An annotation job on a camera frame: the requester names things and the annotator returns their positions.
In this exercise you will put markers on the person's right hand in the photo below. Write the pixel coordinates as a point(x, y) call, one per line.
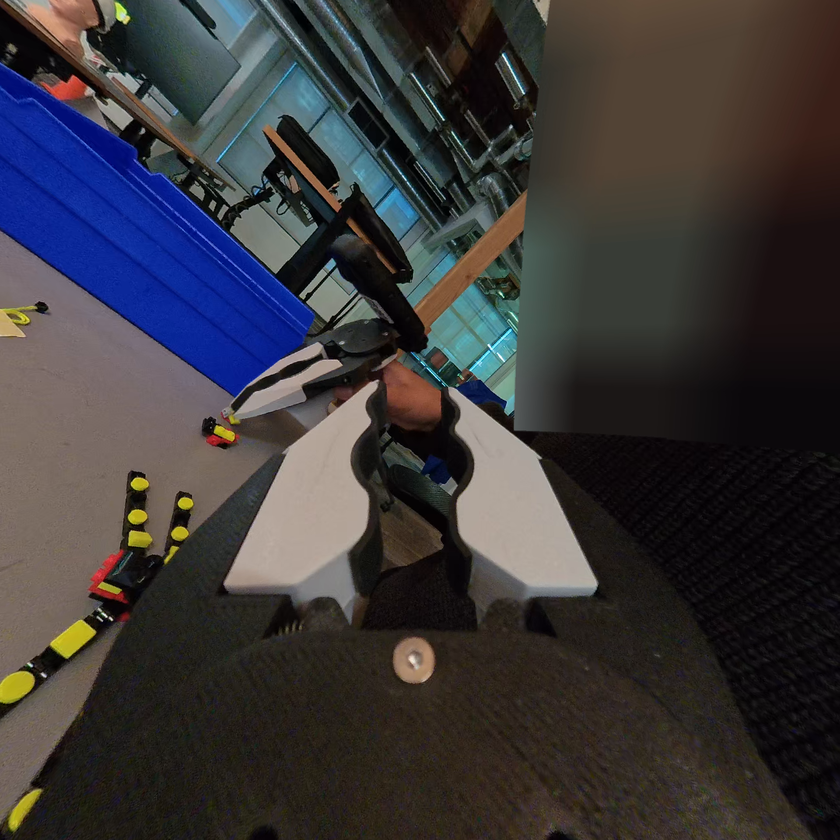
point(410, 407)

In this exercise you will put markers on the blue plastic bin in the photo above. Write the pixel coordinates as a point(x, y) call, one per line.
point(131, 249)

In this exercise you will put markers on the orange plastic object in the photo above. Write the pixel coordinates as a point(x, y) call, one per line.
point(64, 87)

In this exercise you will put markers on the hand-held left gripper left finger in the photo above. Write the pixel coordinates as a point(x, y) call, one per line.
point(308, 518)

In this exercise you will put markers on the silver ceiling ducts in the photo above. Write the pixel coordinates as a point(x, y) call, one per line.
point(420, 98)

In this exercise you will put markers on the black yellow red lego assembly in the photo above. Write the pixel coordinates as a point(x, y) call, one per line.
point(220, 434)

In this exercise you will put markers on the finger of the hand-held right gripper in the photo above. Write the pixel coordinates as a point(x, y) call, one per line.
point(289, 367)
point(282, 401)

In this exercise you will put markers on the yellow black lego spider model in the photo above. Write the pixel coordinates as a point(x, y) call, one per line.
point(72, 636)

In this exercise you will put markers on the long wooden office desk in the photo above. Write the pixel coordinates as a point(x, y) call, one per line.
point(151, 124)

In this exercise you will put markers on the black flat carry bag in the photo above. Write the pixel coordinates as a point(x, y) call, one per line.
point(387, 236)

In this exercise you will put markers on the wooden top standing desk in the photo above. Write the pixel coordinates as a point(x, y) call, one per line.
point(315, 256)

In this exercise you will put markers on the large dark wall screen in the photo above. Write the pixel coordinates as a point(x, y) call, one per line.
point(190, 59)

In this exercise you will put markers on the black office chair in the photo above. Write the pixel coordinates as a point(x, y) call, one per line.
point(420, 489)

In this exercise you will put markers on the wooden ceiling beam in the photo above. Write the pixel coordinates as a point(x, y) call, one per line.
point(472, 262)

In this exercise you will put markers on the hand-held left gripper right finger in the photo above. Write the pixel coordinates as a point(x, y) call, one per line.
point(518, 525)

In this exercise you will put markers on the black rounded backpack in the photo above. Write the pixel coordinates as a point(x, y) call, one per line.
point(308, 154)

